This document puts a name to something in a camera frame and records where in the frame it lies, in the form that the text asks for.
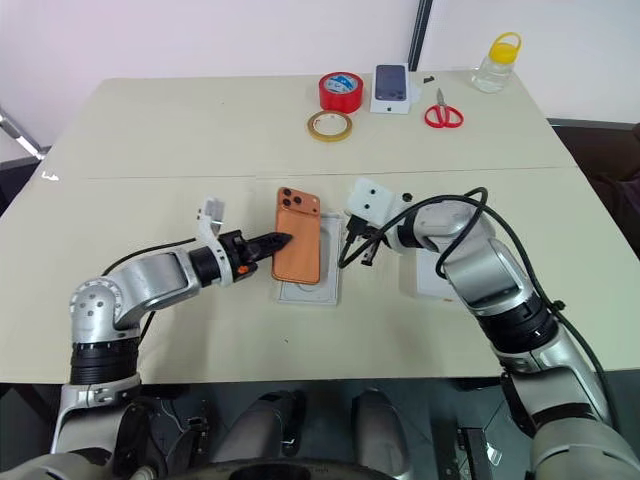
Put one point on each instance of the yellow clear tape roll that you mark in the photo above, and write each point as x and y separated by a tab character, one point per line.
313	131

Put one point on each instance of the black vertical pole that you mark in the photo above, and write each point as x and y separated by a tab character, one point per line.
419	35

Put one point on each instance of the clear jar with yellow lid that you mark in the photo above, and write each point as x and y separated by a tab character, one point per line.
492	72

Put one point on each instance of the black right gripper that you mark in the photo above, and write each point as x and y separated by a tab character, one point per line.
361	227

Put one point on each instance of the white phone box base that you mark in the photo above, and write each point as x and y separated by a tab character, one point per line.
331	280

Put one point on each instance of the white phone box lid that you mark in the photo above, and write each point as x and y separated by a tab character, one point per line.
425	280

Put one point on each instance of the orange smartphone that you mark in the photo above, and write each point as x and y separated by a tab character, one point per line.
300	260

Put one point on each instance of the grey metal frame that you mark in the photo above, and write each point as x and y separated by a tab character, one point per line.
22	135

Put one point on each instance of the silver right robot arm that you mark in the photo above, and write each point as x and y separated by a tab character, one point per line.
500	270

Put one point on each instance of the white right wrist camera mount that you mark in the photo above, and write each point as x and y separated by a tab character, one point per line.
370	200

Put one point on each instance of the red tape roll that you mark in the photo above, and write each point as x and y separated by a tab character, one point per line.
340	102

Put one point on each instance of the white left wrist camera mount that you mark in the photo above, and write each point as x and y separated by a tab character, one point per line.
212	210

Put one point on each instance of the white box with phone print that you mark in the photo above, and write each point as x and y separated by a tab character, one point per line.
392	85

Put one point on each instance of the small black clip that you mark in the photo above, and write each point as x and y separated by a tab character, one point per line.
428	79

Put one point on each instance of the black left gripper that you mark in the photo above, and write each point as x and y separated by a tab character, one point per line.
237	252

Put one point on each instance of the dark rounded shape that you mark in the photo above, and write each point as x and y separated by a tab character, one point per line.
260	425
380	430

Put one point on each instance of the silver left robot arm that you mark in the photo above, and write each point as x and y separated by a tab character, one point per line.
150	275

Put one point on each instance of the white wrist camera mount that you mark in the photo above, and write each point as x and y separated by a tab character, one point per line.
212	210
370	200

